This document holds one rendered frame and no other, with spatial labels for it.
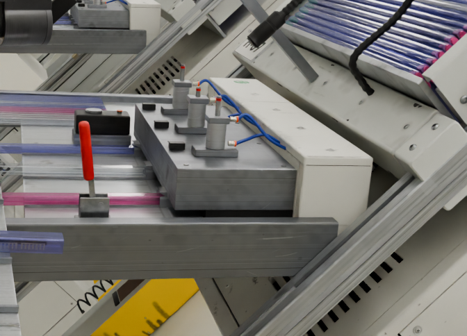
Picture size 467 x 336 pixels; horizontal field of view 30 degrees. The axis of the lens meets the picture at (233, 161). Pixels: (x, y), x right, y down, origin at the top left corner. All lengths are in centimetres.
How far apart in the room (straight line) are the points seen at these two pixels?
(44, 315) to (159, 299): 195
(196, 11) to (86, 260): 147
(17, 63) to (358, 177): 474
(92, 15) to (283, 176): 145
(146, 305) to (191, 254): 352
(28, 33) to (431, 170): 48
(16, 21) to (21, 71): 457
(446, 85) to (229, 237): 28
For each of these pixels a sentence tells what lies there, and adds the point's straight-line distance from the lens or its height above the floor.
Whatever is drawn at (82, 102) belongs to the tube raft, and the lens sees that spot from 148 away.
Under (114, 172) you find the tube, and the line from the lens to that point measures 109.
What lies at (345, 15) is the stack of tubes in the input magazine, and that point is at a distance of 128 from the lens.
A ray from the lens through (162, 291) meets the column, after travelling 442.
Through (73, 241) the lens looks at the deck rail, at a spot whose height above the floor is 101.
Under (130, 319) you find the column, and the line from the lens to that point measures 446.
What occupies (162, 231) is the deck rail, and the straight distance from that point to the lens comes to 90.
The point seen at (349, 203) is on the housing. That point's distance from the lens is 97.
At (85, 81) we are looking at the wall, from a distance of 983.
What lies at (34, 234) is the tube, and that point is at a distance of 63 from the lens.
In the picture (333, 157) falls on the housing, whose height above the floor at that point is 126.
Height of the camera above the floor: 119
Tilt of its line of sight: level
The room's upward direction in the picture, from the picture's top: 47 degrees clockwise
